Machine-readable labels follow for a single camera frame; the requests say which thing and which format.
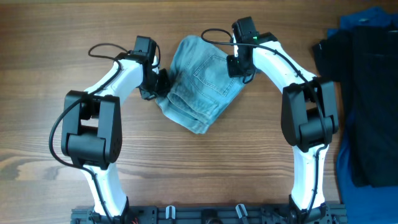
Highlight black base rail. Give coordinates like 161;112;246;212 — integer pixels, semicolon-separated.
70;203;348;224

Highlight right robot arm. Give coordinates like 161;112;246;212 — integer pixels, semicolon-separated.
227;32;338;221

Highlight dark blue garment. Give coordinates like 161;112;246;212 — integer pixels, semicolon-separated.
327;7;397;223

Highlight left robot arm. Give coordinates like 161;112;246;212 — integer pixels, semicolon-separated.
61;52;165;223

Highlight black t-shirt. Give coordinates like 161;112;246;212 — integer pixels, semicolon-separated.
312;26;397;187

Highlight light blue denim shorts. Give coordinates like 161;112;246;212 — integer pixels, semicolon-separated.
155;35;244;134

